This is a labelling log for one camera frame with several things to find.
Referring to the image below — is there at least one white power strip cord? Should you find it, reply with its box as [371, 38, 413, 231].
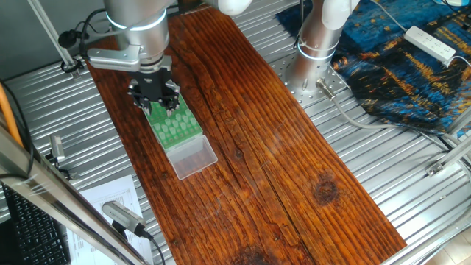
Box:
[369, 0, 408, 33]

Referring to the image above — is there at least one orange hose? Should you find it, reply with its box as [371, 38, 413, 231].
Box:
[0, 82, 24, 148]

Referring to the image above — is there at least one black cable plug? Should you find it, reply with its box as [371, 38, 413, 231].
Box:
[57, 29, 81, 49]

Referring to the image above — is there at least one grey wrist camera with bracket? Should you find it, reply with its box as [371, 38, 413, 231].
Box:
[87, 46, 144, 73]

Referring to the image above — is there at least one clear box with green rack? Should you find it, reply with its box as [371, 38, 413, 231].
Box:
[141, 93, 194, 126]
[150, 108, 219, 181]

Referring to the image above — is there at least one small grey camera on clamp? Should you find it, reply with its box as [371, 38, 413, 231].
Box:
[49, 134, 67, 165]

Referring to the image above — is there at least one blue painted cloth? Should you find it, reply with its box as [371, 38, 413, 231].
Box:
[275, 0, 471, 138]

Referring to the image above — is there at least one printed white paper sheet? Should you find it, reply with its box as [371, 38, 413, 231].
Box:
[65, 174, 154, 265]

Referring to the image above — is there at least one grey base cable with connector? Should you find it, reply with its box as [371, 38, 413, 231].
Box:
[315, 77, 471, 165]

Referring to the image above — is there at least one silver camera with black cable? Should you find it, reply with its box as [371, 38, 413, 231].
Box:
[102, 200, 154, 241]

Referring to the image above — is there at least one aluminium frame profile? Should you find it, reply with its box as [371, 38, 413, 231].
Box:
[425, 106, 471, 177]

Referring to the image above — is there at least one steel frame bar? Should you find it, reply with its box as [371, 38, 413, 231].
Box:
[0, 123, 150, 265]

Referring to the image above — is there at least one aluminium post with foot bracket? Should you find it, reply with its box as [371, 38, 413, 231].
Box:
[26, 0, 86, 80]

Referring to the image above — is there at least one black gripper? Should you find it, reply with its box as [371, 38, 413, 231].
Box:
[127, 68, 182, 118]

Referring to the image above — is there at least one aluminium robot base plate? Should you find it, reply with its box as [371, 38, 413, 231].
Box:
[272, 54, 351, 110]

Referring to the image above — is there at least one black keyboard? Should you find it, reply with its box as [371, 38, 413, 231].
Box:
[1, 183, 71, 265]

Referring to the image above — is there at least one white power strip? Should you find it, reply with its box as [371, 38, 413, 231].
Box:
[403, 25, 457, 63]

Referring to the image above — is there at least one black cable loop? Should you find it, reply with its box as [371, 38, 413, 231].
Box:
[60, 57, 85, 74]

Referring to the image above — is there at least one brown wooden board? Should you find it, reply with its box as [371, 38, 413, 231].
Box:
[81, 7, 408, 265]

